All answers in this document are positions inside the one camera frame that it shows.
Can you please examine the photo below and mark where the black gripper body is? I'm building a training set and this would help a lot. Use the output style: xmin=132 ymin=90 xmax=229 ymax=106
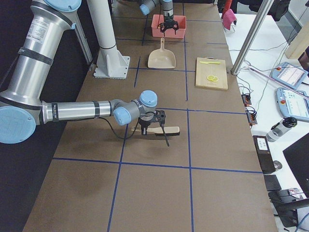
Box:
xmin=160 ymin=15 xmax=178 ymax=29
xmin=138 ymin=109 xmax=166 ymax=129

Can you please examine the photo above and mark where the beige plastic dustpan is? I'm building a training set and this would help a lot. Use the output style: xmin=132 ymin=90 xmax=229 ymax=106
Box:
xmin=148 ymin=38 xmax=176 ymax=69

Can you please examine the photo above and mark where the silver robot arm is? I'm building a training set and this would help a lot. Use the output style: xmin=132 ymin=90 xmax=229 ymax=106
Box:
xmin=139 ymin=0 xmax=179 ymax=35
xmin=0 ymin=0 xmax=150 ymax=150

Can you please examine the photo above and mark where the pink plastic bin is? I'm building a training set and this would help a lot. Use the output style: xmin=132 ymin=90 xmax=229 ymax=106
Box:
xmin=151 ymin=14 xmax=186 ymax=39

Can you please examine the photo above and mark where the yellow plastic knife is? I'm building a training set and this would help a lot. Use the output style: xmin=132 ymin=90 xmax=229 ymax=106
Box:
xmin=199 ymin=61 xmax=221 ymax=65

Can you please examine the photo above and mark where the pink cloth on stand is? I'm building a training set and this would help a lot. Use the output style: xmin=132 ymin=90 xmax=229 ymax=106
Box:
xmin=222 ymin=9 xmax=237 ymax=31

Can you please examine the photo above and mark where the wooden cutting board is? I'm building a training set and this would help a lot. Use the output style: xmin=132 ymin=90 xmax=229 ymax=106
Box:
xmin=195 ymin=58 xmax=228 ymax=90

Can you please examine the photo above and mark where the upper lemon slice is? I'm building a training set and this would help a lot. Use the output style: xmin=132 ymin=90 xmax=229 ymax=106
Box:
xmin=207 ymin=75 xmax=216 ymax=81

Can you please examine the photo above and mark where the upper orange relay module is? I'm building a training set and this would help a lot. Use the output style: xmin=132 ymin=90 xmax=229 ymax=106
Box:
xmin=241 ymin=93 xmax=252 ymax=106

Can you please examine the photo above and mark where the orange relay module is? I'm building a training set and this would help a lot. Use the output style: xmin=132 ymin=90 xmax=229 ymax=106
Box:
xmin=245 ymin=106 xmax=257 ymax=126
xmin=241 ymin=93 xmax=252 ymax=106

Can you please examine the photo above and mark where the lower orange relay module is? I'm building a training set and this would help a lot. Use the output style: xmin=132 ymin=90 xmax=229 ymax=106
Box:
xmin=245 ymin=106 xmax=257 ymax=126

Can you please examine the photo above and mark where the black box device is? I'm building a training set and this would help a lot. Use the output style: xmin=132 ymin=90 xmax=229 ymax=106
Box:
xmin=253 ymin=135 xmax=276 ymax=174

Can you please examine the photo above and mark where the clear water bottle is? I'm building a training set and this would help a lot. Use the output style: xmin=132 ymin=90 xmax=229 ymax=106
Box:
xmin=266 ymin=116 xmax=297 ymax=142

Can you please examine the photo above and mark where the far teach pendant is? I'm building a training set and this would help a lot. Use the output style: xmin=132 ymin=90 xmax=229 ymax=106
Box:
xmin=271 ymin=62 xmax=309 ymax=89

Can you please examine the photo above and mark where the teach pendant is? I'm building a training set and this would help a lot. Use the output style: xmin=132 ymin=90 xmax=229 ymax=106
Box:
xmin=276 ymin=87 xmax=309 ymax=122
xmin=271 ymin=62 xmax=309 ymax=89

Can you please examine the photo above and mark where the near teach pendant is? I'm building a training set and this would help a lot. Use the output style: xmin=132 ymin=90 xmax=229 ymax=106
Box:
xmin=276 ymin=87 xmax=309 ymax=122

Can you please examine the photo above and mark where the black monitor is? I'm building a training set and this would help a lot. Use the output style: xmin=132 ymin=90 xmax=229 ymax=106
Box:
xmin=283 ymin=136 xmax=309 ymax=197

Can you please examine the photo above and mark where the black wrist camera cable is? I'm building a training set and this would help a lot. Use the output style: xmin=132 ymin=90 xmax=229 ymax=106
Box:
xmin=96 ymin=116 xmax=141 ymax=140

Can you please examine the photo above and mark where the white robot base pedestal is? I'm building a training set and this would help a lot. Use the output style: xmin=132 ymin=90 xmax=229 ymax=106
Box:
xmin=87 ymin=0 xmax=130 ymax=79

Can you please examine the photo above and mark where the aluminium frame post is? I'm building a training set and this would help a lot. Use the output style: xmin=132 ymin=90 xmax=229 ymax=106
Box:
xmin=231 ymin=0 xmax=274 ymax=75

